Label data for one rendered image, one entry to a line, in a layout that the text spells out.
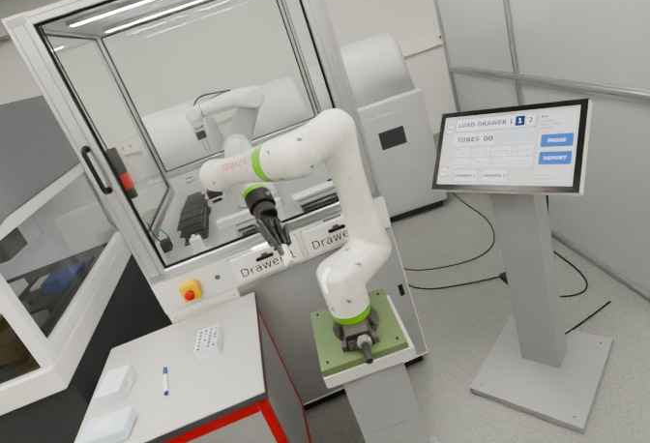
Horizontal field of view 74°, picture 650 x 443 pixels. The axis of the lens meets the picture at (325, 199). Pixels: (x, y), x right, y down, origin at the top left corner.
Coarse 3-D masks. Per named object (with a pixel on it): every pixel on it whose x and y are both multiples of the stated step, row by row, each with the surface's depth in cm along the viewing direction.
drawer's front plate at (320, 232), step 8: (320, 224) 182; (328, 224) 181; (304, 232) 180; (312, 232) 181; (320, 232) 181; (328, 232) 182; (336, 232) 183; (344, 232) 184; (304, 240) 181; (312, 240) 182; (320, 240) 182; (344, 240) 185; (312, 248) 183; (320, 248) 184; (328, 248) 184
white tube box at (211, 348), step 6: (216, 324) 163; (204, 330) 162; (210, 330) 162; (198, 336) 160; (210, 336) 159; (216, 336) 157; (198, 342) 157; (210, 342) 154; (216, 342) 152; (198, 348) 153; (204, 348) 151; (210, 348) 152; (216, 348) 152; (198, 354) 152; (204, 354) 152; (210, 354) 152; (198, 360) 153
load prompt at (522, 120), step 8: (536, 112) 149; (464, 120) 167; (472, 120) 165; (480, 120) 163; (488, 120) 160; (496, 120) 158; (504, 120) 156; (512, 120) 154; (520, 120) 152; (528, 120) 150; (536, 120) 148; (456, 128) 169; (464, 128) 166; (472, 128) 164; (480, 128) 162; (488, 128) 160; (496, 128) 158; (504, 128) 156; (512, 128) 154
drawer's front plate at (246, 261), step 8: (296, 240) 180; (264, 248) 178; (272, 248) 179; (296, 248) 181; (240, 256) 178; (248, 256) 178; (256, 256) 179; (272, 256) 180; (296, 256) 182; (232, 264) 178; (240, 264) 178; (248, 264) 179; (256, 264) 180; (264, 264) 181; (272, 264) 181; (280, 264) 182; (240, 272) 179; (256, 272) 181; (264, 272) 182; (240, 280) 181; (248, 280) 181
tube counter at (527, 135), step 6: (498, 132) 157; (504, 132) 155; (510, 132) 154; (516, 132) 152; (522, 132) 151; (528, 132) 149; (534, 132) 148; (486, 138) 160; (492, 138) 158; (498, 138) 156; (504, 138) 155; (510, 138) 153; (516, 138) 152; (522, 138) 150; (528, 138) 149; (534, 138) 148
